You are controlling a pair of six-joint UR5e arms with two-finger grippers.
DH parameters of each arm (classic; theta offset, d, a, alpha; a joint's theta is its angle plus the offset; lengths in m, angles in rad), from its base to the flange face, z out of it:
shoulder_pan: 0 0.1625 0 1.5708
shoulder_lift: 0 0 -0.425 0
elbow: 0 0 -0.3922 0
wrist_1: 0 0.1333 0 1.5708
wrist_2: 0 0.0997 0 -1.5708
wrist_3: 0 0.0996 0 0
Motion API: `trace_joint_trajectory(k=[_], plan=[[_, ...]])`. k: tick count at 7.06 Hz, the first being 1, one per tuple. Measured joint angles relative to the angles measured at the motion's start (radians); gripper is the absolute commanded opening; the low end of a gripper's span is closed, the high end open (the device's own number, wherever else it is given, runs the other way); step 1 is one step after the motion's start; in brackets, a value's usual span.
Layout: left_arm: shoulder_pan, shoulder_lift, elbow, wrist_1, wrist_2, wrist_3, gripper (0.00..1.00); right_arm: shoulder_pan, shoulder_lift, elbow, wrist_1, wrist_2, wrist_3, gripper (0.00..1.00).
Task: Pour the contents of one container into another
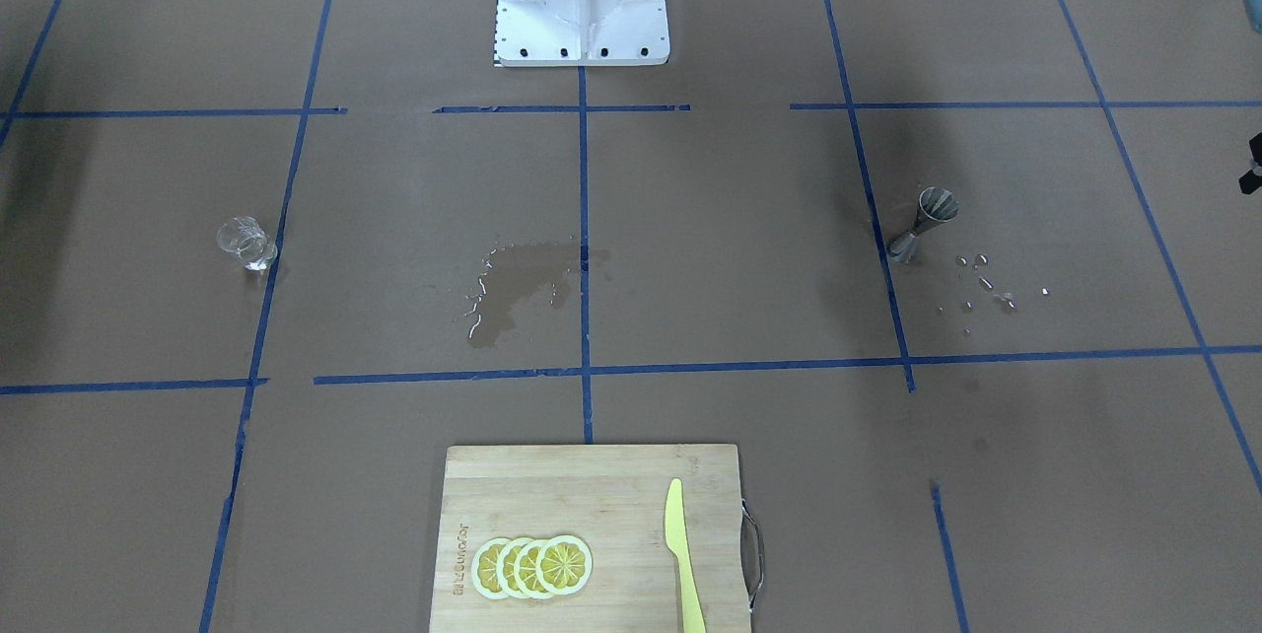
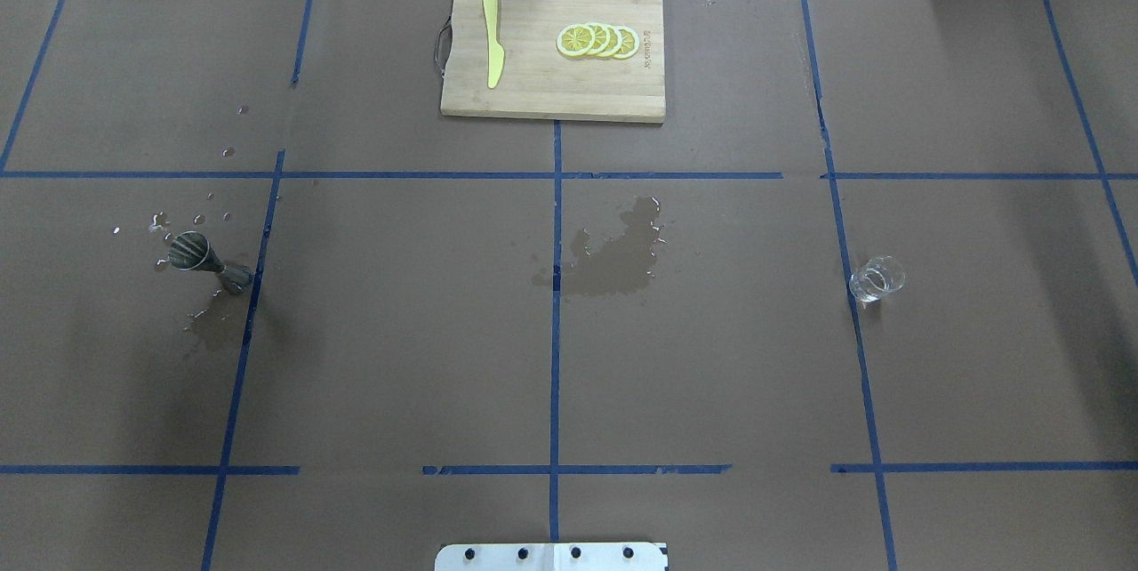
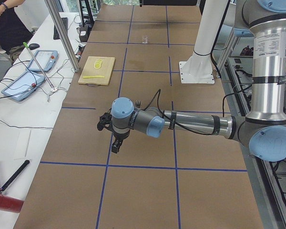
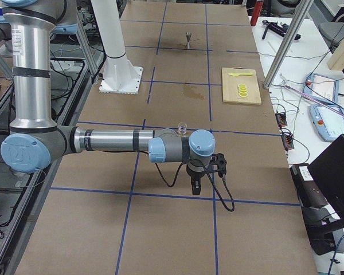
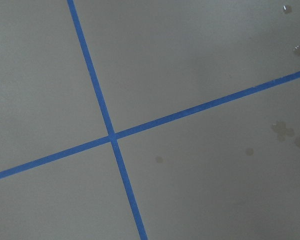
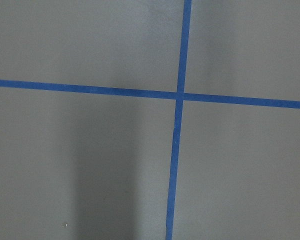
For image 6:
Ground brown paper table cover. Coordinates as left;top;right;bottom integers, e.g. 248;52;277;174
0;0;300;240

